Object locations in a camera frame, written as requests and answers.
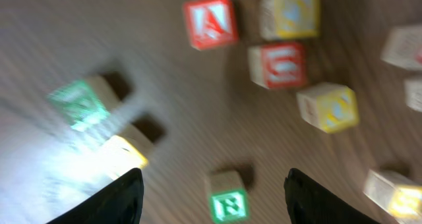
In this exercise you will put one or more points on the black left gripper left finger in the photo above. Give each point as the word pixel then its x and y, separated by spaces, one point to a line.
pixel 119 202

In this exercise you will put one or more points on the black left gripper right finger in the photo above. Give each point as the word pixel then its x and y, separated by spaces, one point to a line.
pixel 308 202

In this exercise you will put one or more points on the yellow O block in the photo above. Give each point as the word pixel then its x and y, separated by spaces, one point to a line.
pixel 127 149
pixel 289 19

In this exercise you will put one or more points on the green B block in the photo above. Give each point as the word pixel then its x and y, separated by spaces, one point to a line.
pixel 227 197

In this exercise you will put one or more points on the yellow S block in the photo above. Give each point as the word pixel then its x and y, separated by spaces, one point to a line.
pixel 396 194

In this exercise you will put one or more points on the yellow block near centre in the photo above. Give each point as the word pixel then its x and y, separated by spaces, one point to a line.
pixel 329 107

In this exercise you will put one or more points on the green R block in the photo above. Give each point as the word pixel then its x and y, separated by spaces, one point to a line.
pixel 84 103

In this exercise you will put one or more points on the red U block centre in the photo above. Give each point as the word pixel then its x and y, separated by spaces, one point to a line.
pixel 277 65

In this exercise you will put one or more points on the blue L block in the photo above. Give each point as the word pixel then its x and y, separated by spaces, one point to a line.
pixel 412 87

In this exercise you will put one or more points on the red I block left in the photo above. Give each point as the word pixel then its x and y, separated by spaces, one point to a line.
pixel 403 47

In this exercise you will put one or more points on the red A block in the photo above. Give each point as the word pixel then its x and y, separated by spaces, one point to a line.
pixel 210 23

